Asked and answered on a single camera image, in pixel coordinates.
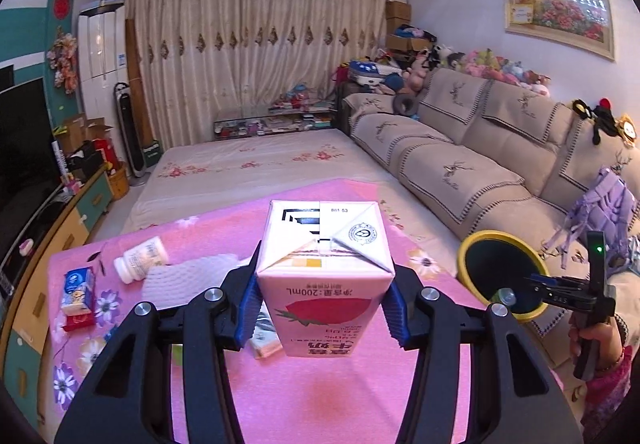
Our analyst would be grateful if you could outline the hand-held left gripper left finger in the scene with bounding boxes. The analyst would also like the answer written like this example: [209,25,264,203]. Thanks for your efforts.
[54,241,266,444]

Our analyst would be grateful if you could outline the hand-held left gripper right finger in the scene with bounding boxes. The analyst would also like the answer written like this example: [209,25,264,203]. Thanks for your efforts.
[382,264,585,444]

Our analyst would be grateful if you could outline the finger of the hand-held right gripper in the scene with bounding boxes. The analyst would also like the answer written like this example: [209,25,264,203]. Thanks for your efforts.
[495,275,597,310]

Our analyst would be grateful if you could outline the white foam net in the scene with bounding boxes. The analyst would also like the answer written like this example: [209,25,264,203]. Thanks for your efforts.
[141,251,240,297]

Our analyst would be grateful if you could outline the yellow-rimmed dark trash bin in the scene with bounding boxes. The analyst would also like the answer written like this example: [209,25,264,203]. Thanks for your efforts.
[457,230,551,323]

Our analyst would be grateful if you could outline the pink milk carton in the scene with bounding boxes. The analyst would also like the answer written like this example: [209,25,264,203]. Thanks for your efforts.
[256,200,396,359]

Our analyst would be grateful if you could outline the white pill bottle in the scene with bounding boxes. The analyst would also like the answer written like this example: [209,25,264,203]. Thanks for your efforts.
[113,236,170,284]

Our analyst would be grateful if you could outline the person's right hand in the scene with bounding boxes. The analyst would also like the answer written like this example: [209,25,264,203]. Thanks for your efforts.
[569,316,626,372]

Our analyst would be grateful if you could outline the purple ribbon bag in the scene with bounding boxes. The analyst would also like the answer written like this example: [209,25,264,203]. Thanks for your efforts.
[539,166,640,272]

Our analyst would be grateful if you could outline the pink floral tablecloth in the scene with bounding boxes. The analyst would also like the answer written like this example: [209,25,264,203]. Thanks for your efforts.
[47,178,501,444]

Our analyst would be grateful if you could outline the beige floral bed mat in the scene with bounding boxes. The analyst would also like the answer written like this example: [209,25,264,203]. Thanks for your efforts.
[120,130,463,280]

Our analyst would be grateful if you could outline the beige deer-print sofa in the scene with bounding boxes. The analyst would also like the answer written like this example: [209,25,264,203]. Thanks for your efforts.
[340,68,640,365]

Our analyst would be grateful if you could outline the yellow sunflower toy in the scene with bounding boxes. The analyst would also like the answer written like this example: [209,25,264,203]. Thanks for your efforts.
[614,114,638,146]

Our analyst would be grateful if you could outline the flat red packet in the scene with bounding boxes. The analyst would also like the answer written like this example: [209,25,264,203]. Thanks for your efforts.
[64,311,97,331]

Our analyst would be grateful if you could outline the black and red plush toy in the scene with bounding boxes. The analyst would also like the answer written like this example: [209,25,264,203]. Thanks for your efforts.
[572,98,615,146]

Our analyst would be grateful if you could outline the yellow woven basket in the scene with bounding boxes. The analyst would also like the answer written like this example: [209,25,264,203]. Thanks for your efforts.
[107,163,131,201]

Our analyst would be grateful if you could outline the green box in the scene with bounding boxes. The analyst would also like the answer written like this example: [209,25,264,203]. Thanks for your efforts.
[142,139,162,171]

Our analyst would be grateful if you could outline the glass coffee table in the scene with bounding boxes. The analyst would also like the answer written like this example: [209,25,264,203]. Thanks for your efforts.
[214,99,337,141]

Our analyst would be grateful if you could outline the teal and wood television cabinet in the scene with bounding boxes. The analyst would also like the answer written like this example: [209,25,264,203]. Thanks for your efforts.
[0,164,113,425]

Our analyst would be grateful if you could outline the red box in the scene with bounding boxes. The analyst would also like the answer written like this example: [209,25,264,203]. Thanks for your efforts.
[92,139,118,170]

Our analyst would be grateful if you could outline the black tower fan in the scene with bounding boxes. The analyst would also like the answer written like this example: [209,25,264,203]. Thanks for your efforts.
[114,81,148,186]

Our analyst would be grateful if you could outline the grey neck pillow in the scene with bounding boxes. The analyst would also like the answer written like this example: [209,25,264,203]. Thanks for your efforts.
[392,91,420,117]

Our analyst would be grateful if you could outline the row of plush toys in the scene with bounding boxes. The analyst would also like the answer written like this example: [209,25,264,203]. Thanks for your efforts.
[432,44,551,97]

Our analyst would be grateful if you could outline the pink plush toy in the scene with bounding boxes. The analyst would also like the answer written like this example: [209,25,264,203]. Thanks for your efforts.
[405,59,431,92]

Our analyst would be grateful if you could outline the open cardboard boxes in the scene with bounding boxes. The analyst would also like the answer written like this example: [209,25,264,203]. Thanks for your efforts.
[55,114,115,160]

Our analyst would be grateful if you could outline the blue star-print pillow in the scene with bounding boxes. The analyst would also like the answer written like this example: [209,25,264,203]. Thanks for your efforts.
[347,60,396,85]

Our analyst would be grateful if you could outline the brown rolled mat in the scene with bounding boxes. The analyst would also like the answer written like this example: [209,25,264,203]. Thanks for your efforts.
[124,19,151,145]

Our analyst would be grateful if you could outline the large black television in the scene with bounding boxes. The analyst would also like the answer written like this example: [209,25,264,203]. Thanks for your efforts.
[0,76,63,285]

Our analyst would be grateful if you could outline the beige patterned curtain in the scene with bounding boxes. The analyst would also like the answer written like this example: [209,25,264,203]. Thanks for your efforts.
[125,0,393,150]

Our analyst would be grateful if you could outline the white standing air conditioner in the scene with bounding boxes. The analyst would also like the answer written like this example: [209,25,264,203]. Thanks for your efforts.
[76,3,128,125]

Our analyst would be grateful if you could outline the framed flower painting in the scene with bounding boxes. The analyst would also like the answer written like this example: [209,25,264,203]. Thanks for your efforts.
[501,0,617,62]

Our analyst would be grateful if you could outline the stack of cardboard boxes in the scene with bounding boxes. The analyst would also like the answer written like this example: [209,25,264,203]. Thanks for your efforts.
[384,0,433,52]

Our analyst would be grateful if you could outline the hanging flower decoration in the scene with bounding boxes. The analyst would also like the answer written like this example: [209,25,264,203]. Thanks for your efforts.
[46,26,80,95]

